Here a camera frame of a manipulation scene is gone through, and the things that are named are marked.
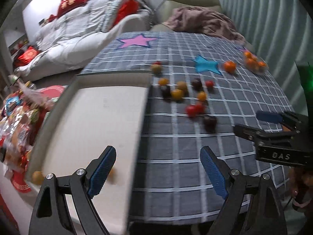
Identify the brown round longan fruit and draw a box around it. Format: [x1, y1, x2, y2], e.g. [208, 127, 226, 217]
[32, 171, 45, 185]

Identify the grey checked star tablecloth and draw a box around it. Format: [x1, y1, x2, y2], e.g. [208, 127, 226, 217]
[84, 32, 292, 224]

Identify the dark purple plum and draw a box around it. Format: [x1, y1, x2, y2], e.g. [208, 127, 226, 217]
[192, 78, 203, 91]

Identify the pink-brown blanket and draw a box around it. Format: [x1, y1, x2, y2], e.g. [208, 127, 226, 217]
[163, 6, 246, 45]

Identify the white covered sofa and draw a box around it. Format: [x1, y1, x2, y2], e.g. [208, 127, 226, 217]
[14, 0, 153, 81]

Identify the clear bag of tangerines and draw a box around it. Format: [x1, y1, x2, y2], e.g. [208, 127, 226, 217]
[243, 51, 268, 75]

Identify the teal curtain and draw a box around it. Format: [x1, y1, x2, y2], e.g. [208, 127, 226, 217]
[222, 0, 312, 115]

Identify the brown longan near tray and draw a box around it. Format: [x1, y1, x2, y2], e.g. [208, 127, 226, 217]
[151, 63, 162, 75]

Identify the orange tangerine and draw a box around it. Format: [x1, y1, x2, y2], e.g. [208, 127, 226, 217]
[223, 61, 237, 74]

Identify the red pillow on floor side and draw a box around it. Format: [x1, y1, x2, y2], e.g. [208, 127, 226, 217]
[13, 46, 40, 67]

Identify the white shallow tray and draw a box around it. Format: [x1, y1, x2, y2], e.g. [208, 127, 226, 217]
[25, 70, 151, 234]

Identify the bread bag snack pile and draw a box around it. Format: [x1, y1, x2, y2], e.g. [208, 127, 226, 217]
[1, 75, 54, 174]

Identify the green armchair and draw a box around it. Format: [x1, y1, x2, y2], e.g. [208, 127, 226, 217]
[150, 0, 223, 32]

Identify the large red tomato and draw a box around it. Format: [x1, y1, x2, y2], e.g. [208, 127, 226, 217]
[185, 105, 198, 118]

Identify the red round floor mat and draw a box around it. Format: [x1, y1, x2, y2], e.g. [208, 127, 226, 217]
[1, 85, 65, 193]

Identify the yellow cherry tomato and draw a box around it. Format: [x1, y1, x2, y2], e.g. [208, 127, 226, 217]
[171, 89, 185, 101]

